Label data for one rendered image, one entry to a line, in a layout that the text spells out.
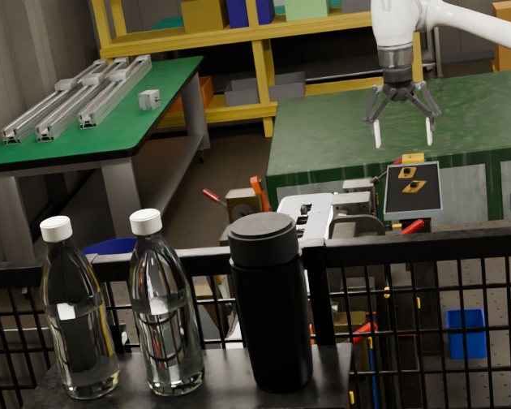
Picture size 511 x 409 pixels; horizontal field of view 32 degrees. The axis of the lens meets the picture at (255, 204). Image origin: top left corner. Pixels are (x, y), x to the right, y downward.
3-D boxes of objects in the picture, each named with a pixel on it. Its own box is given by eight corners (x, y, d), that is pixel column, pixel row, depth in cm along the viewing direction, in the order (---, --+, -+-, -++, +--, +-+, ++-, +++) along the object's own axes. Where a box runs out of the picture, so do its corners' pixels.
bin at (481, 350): (447, 339, 243) (444, 310, 240) (484, 337, 241) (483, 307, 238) (448, 359, 233) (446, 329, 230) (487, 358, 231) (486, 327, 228)
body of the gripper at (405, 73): (415, 60, 229) (418, 95, 232) (382, 62, 232) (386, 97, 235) (411, 66, 223) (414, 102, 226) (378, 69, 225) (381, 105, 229)
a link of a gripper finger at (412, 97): (401, 88, 231) (405, 83, 231) (432, 117, 232) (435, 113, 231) (398, 91, 228) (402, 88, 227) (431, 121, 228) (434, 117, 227)
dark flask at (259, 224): (255, 360, 100) (231, 213, 94) (321, 358, 99) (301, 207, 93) (244, 398, 93) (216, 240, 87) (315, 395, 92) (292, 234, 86)
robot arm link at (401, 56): (380, 40, 231) (382, 63, 233) (374, 48, 223) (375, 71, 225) (414, 37, 228) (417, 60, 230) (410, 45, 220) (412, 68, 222)
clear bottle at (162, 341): (157, 367, 102) (124, 204, 95) (212, 365, 101) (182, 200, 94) (141, 398, 96) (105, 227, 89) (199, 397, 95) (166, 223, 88)
